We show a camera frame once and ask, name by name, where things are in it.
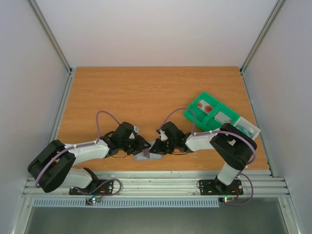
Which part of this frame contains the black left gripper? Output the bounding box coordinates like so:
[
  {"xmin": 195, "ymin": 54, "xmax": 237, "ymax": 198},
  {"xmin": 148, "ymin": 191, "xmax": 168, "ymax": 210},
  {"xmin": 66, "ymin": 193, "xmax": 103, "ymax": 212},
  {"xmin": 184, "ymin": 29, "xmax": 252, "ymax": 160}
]
[{"xmin": 120, "ymin": 135, "xmax": 151, "ymax": 156}]

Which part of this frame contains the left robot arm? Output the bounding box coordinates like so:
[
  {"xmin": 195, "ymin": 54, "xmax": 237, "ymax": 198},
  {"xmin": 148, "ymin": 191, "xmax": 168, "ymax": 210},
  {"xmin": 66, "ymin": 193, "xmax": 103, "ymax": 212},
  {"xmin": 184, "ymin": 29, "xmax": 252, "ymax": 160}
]
[{"xmin": 27, "ymin": 122, "xmax": 151, "ymax": 194}]

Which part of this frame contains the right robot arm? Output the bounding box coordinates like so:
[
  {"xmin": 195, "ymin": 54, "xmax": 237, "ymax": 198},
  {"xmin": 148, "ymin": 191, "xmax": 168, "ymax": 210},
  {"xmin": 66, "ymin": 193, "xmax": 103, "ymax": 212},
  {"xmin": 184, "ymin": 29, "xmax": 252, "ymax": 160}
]
[{"xmin": 150, "ymin": 122, "xmax": 257, "ymax": 194}]

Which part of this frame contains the red white cards stack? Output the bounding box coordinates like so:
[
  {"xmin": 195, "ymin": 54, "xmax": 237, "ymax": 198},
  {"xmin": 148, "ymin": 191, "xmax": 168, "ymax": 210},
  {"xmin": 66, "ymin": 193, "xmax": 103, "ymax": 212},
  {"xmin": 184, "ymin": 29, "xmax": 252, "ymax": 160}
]
[{"xmin": 196, "ymin": 99, "xmax": 213, "ymax": 114}]

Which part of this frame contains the teal cards stack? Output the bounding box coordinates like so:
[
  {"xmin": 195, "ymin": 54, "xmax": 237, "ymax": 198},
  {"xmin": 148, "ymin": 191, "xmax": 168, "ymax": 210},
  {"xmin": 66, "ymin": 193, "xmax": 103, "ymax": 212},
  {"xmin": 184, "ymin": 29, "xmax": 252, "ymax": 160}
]
[{"xmin": 236, "ymin": 124, "xmax": 254, "ymax": 138}]

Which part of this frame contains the green bin far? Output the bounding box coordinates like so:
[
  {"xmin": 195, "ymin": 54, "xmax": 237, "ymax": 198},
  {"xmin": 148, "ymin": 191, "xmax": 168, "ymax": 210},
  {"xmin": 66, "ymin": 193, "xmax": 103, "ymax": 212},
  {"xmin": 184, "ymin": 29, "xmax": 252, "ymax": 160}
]
[{"xmin": 183, "ymin": 92, "xmax": 220, "ymax": 131}]

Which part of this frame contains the green bin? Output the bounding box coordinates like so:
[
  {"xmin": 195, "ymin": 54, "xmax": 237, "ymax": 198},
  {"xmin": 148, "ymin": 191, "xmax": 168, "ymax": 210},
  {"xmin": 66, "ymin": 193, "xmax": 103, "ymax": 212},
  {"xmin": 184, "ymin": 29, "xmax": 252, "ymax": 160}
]
[
  {"xmin": 207, "ymin": 104, "xmax": 240, "ymax": 130},
  {"xmin": 183, "ymin": 92, "xmax": 220, "ymax": 131}
]

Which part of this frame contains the green bin middle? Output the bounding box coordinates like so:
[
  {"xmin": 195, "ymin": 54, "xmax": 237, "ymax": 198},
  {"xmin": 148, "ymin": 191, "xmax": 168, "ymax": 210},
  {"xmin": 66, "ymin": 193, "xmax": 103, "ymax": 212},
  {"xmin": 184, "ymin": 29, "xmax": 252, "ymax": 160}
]
[{"xmin": 207, "ymin": 104, "xmax": 240, "ymax": 130}]

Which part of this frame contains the left controller board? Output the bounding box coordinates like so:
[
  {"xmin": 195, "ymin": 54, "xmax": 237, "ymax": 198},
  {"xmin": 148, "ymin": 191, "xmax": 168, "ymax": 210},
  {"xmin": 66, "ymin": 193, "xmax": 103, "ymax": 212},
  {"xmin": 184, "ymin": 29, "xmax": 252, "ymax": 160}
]
[{"xmin": 85, "ymin": 197, "xmax": 101, "ymax": 205}]

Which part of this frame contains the controller board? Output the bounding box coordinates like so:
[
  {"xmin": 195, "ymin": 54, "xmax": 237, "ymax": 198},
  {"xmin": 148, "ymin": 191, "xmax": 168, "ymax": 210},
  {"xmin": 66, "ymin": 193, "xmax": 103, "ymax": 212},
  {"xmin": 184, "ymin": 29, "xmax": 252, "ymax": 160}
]
[
  {"xmin": 85, "ymin": 197, "xmax": 101, "ymax": 205},
  {"xmin": 219, "ymin": 196, "xmax": 237, "ymax": 203}
]

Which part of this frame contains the right controller board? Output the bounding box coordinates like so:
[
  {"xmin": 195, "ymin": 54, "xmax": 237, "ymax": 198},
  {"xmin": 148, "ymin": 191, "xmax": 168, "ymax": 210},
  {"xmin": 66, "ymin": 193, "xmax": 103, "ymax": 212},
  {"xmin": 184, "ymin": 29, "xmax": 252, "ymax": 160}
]
[{"xmin": 219, "ymin": 196, "xmax": 237, "ymax": 203}]

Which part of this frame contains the white translucent bin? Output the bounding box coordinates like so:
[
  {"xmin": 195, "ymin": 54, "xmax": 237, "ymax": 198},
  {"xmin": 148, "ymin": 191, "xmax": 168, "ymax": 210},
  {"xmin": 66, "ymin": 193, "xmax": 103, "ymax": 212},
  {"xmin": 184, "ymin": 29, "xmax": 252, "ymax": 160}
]
[{"xmin": 234, "ymin": 117, "xmax": 261, "ymax": 140}]

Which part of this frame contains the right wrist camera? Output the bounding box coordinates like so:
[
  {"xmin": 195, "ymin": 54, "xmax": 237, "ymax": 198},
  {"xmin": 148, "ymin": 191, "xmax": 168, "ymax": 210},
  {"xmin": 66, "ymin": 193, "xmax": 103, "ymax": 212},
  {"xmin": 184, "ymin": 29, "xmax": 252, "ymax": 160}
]
[{"xmin": 156, "ymin": 129, "xmax": 168, "ymax": 141}]

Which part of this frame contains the aluminium table edge rail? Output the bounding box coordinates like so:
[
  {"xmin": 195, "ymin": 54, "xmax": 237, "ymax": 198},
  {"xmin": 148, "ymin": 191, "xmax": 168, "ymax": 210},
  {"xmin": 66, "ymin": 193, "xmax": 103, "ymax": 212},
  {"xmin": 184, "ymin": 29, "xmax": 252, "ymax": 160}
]
[{"xmin": 23, "ymin": 170, "xmax": 291, "ymax": 198}]

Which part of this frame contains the grey slotted cable duct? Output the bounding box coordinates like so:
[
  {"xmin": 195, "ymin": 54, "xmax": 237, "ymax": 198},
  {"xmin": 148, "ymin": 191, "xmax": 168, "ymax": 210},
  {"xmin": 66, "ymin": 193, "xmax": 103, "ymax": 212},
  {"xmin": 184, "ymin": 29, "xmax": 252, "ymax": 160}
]
[{"xmin": 33, "ymin": 198, "xmax": 219, "ymax": 208}]

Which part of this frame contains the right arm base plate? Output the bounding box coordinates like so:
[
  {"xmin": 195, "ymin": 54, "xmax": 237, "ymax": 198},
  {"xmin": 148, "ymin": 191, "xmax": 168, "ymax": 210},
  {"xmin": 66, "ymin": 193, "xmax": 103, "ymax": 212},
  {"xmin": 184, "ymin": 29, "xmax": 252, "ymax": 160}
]
[{"xmin": 196, "ymin": 179, "xmax": 244, "ymax": 195}]

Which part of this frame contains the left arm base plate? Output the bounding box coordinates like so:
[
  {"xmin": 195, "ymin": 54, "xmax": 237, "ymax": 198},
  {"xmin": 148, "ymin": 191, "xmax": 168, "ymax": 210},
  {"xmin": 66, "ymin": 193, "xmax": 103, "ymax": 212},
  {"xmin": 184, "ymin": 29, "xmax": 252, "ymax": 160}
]
[{"xmin": 69, "ymin": 179, "xmax": 114, "ymax": 195}]

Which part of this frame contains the aluminium corner post left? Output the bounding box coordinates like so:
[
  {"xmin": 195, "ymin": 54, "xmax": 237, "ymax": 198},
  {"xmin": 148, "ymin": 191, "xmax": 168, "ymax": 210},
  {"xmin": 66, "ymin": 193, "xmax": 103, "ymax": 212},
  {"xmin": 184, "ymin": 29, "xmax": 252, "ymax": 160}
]
[{"xmin": 27, "ymin": 0, "xmax": 72, "ymax": 74}]

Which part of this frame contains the aluminium corner post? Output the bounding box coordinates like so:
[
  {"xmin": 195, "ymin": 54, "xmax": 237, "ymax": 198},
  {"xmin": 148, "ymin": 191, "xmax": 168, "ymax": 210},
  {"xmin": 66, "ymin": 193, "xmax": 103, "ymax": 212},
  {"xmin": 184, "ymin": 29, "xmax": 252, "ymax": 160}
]
[
  {"xmin": 240, "ymin": 0, "xmax": 286, "ymax": 75},
  {"xmin": 27, "ymin": 0, "xmax": 72, "ymax": 74}
]

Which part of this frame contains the aluminium corner post right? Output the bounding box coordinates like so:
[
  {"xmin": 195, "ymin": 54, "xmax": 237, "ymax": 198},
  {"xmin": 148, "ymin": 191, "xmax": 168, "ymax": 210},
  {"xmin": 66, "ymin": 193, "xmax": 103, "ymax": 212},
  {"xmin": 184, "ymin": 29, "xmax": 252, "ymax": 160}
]
[{"xmin": 240, "ymin": 0, "xmax": 286, "ymax": 75}]

